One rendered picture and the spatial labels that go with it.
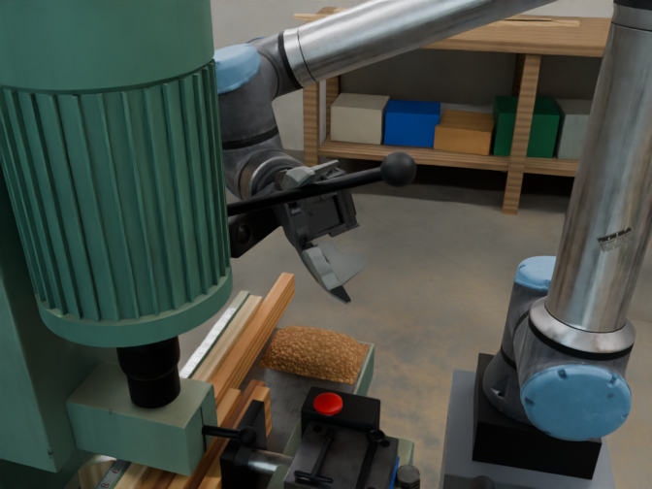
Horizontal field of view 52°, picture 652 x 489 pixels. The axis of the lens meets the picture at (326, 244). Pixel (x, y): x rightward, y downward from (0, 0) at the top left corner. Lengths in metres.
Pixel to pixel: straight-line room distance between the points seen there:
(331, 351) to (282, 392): 0.09
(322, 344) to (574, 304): 0.35
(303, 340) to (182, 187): 0.46
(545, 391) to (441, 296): 1.76
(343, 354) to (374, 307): 1.72
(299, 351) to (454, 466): 0.49
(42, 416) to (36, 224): 0.23
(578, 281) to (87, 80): 0.71
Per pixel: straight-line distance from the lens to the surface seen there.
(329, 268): 0.75
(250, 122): 0.91
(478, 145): 3.46
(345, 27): 1.00
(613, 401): 1.04
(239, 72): 0.90
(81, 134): 0.49
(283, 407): 0.89
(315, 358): 0.93
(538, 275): 1.17
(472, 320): 2.63
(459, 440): 1.36
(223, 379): 0.88
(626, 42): 0.88
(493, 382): 1.29
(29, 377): 0.70
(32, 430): 0.75
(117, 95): 0.49
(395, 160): 0.64
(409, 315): 2.61
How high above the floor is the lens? 1.51
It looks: 29 degrees down
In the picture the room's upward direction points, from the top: straight up
